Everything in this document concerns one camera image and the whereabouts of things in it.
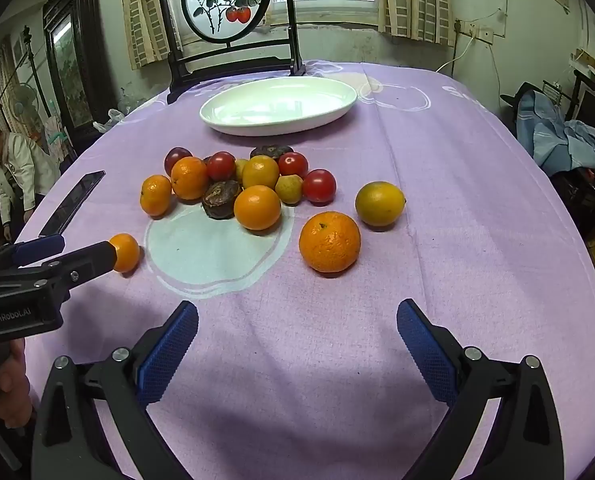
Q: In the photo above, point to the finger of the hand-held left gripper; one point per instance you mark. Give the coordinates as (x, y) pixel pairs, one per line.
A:
(89, 260)
(39, 248)

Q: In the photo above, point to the standing fan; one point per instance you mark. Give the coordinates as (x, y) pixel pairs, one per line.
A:
(23, 100)

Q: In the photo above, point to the yellow-green orange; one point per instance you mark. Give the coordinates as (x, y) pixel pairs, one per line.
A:
(380, 203)

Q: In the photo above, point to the white plastic bag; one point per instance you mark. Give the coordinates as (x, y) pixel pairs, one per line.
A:
(109, 120)

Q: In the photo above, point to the person's left hand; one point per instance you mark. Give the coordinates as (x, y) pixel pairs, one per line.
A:
(14, 385)

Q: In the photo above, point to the small yellow-green fruit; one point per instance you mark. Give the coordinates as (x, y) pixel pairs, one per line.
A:
(289, 189)
(241, 167)

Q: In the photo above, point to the black smartphone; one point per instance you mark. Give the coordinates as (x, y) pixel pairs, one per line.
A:
(72, 202)

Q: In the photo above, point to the wall power socket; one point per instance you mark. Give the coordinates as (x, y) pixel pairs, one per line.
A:
(475, 31)

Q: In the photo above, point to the dark brown fruit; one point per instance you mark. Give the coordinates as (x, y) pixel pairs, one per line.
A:
(220, 201)
(271, 151)

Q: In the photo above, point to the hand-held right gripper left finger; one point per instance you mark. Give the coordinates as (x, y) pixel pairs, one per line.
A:
(170, 355)

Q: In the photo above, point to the white oval plate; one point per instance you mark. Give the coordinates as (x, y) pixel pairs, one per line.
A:
(277, 102)

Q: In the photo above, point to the dark red tomato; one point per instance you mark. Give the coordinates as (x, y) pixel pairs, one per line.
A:
(176, 157)

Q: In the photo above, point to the purple tablecloth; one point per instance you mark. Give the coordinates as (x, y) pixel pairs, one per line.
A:
(427, 260)

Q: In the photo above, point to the large orange mandarin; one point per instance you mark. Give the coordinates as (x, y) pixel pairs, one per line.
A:
(330, 241)

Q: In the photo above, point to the black hat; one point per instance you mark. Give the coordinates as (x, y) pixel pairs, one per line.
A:
(515, 97)

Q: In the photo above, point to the small orange mandarin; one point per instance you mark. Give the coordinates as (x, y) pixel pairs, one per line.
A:
(127, 252)

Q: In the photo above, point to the dark wooden cabinet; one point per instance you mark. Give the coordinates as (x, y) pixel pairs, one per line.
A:
(84, 60)

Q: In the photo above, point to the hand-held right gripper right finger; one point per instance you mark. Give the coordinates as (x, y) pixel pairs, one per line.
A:
(427, 355)

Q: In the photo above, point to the round painted table screen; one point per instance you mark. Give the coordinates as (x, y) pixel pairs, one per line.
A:
(222, 0)

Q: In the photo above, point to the light blue jacket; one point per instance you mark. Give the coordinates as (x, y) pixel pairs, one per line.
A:
(557, 130)

